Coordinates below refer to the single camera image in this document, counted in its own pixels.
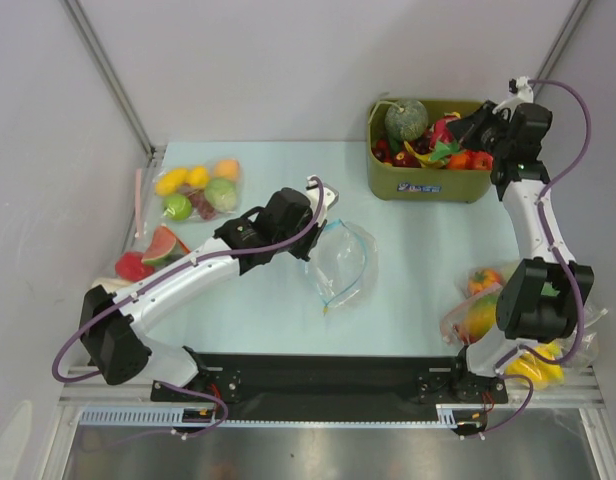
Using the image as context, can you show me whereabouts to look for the dark purple grapes in bin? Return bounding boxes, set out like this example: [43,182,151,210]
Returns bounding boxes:
[413,128,439,155]

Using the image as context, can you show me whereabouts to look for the yellow banana bunch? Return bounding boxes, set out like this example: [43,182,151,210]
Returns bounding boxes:
[403,141,450,169]

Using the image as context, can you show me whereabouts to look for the green netted melon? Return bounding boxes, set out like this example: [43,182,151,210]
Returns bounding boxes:
[384,99,429,141]

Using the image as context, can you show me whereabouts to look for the bag with green lettuce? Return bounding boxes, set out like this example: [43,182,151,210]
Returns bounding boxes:
[440,261,519,346]

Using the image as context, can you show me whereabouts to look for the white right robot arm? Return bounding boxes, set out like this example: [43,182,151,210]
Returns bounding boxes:
[448,101,594,401]

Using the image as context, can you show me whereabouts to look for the green apple in bag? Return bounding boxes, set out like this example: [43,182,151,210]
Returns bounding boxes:
[162,193,192,221]

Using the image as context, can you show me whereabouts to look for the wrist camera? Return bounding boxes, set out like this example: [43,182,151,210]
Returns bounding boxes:
[493,76,534,114]
[304,175,339,214]

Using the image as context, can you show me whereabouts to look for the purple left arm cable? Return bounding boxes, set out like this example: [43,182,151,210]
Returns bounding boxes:
[51,175,325,440]

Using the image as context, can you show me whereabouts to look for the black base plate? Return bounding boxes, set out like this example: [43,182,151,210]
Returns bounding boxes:
[150,353,508,422]

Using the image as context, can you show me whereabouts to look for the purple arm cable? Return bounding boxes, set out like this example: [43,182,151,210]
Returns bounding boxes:
[482,78,592,441]
[51,175,325,440]

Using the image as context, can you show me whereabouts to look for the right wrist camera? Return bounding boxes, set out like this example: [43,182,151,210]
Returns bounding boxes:
[493,76,534,114]

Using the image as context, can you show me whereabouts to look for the olive green plastic bin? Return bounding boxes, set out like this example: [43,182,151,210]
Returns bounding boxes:
[366,102,491,203]

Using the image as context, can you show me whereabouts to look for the blue zip top bag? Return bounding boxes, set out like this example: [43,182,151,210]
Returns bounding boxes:
[304,219,379,316]

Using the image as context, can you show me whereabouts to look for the dark red apple in bin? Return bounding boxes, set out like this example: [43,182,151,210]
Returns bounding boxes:
[392,150,421,168]

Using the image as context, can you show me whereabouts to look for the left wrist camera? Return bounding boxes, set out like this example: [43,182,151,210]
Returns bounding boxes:
[304,175,339,214]

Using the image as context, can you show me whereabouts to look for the red bell pepper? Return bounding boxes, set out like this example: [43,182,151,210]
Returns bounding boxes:
[114,251,155,283]

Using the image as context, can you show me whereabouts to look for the white radish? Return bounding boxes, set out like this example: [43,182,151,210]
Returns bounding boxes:
[91,277,131,293]

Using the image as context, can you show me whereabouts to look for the pink zip bag yellow fruit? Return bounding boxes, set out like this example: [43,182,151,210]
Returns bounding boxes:
[440,284,607,390]

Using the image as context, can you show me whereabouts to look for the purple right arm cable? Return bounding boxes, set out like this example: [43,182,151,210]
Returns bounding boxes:
[482,78,592,441]

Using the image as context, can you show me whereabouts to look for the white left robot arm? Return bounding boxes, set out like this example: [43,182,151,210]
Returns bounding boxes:
[79,180,339,400]

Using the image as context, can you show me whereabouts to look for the watermelon slice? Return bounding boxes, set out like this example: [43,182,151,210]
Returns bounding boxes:
[141,225,190,267]

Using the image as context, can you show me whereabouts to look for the pink zip bag with fruit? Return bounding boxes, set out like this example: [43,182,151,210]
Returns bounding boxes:
[133,157,244,239]

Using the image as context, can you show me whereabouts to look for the red apple from bag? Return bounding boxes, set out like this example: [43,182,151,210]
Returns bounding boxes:
[468,151,493,171]

